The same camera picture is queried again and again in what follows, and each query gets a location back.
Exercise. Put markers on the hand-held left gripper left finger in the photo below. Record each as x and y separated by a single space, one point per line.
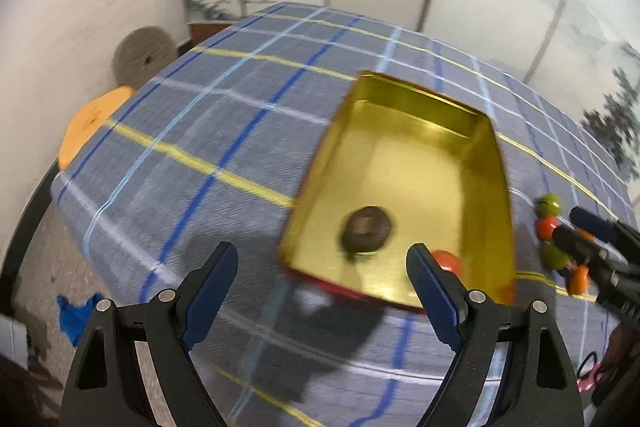
210 297

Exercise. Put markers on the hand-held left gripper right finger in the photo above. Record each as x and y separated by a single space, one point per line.
434 297

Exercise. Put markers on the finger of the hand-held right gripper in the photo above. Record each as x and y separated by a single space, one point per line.
592 222
575 247

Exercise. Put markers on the green tomato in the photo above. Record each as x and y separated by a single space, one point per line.
548 205
554 257

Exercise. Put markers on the red tomato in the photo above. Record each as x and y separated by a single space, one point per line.
547 227
450 263

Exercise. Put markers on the dark brown water chestnut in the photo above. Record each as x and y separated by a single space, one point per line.
367 229

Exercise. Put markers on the gold and red tin box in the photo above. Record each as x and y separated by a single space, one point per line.
425 167

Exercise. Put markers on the pink object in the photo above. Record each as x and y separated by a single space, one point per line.
590 377

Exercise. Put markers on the blue cloth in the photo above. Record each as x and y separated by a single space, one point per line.
77 314

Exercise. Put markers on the blue plaid tablecloth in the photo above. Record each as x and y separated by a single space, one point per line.
200 132

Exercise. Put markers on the white object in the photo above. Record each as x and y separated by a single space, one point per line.
12 337

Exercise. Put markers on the orange round stool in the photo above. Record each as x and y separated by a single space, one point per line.
90 122

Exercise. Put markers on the grey round stool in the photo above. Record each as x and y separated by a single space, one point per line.
142 57

